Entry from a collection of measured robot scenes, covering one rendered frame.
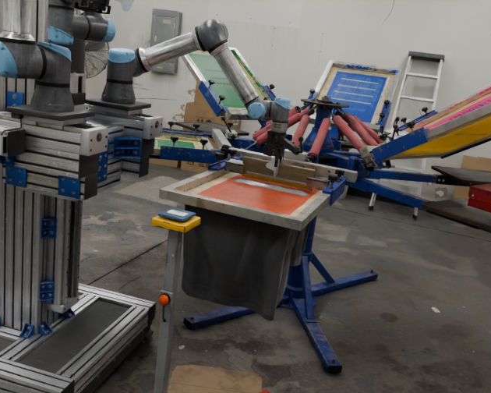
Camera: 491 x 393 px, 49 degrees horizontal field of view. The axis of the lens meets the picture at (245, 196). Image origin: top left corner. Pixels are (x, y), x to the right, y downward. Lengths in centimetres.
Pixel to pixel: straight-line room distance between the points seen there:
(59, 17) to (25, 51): 27
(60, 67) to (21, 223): 75
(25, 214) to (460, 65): 515
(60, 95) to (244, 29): 513
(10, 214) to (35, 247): 17
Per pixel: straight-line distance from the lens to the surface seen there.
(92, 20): 185
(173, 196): 213
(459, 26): 658
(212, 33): 241
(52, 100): 207
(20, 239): 252
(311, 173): 253
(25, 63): 201
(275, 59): 688
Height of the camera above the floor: 155
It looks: 15 degrees down
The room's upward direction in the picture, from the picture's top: 7 degrees clockwise
